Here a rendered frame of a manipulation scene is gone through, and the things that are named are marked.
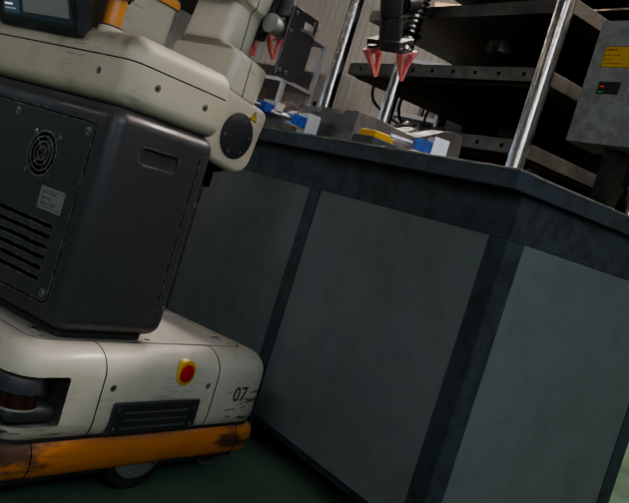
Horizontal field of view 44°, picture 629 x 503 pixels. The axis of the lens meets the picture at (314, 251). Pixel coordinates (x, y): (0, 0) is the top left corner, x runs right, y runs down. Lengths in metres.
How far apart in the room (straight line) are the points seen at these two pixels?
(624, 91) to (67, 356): 1.86
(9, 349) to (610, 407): 1.30
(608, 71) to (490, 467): 1.43
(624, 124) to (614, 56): 0.24
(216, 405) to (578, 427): 0.80
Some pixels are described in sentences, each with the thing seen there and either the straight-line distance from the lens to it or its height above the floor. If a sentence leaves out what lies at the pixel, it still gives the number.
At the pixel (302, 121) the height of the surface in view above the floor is 0.83.
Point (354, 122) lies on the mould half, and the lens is 1.98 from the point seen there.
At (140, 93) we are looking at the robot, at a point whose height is 0.72.
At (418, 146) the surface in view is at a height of 0.82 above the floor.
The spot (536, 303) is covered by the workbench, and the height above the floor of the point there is 0.57.
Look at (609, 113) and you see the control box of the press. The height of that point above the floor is 1.17.
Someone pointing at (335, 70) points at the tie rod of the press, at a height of 1.23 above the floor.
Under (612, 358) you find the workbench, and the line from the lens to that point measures 1.88.
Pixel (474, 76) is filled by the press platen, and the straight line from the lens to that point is 2.93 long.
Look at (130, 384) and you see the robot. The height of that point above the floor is 0.22.
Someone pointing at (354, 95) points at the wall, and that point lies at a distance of 6.64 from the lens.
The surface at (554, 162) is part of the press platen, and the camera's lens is 2.81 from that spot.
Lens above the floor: 0.62
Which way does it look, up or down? 3 degrees down
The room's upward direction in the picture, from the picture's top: 17 degrees clockwise
